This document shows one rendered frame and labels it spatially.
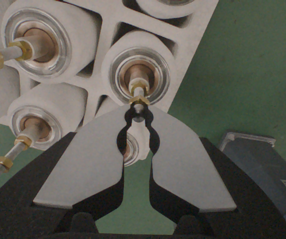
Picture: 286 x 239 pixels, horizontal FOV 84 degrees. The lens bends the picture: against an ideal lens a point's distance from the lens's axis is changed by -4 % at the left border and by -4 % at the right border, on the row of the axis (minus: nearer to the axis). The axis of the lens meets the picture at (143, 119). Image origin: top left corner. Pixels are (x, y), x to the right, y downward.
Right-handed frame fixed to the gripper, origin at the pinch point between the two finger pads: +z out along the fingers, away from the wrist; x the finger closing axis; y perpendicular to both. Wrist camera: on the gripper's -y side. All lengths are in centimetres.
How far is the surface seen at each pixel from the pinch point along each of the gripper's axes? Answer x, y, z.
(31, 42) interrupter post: -10.7, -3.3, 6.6
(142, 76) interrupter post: 0.2, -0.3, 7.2
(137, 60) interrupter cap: -0.4, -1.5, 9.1
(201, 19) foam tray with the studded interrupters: 8.3, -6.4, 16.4
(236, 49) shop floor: 24.6, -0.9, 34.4
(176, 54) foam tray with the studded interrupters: 5.5, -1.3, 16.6
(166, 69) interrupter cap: 3.0, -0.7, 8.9
